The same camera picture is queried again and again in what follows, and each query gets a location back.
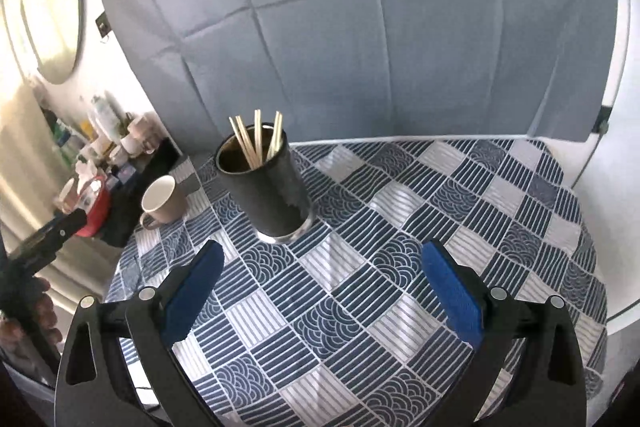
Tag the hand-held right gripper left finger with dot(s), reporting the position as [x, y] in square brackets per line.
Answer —
[192, 292]

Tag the black binder clip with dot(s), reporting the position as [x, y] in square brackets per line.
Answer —
[602, 123]
[103, 27]

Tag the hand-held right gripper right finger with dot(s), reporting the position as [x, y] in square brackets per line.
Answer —
[452, 292]

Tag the beige curtain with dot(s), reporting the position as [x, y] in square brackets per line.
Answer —
[25, 157]

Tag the black cylindrical utensil holder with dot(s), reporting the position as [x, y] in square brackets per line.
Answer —
[270, 197]

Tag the oval wall mirror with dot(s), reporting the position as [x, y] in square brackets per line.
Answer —
[52, 7]

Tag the bundle of wooden chopsticks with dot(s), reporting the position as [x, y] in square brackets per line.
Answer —
[258, 132]

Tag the beige ceramic mug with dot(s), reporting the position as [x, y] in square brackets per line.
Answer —
[167, 202]

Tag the blue white patterned tablecloth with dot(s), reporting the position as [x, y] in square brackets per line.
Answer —
[360, 282]

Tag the person's left hand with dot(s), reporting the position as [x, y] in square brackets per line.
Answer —
[49, 317]

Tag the black side table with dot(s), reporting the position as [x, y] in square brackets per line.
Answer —
[145, 167]

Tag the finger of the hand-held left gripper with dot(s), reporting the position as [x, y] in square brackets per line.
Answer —
[57, 229]

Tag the clutter of bottles and jars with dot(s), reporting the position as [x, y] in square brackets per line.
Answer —
[105, 127]

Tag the red container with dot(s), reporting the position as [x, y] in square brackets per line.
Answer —
[97, 209]

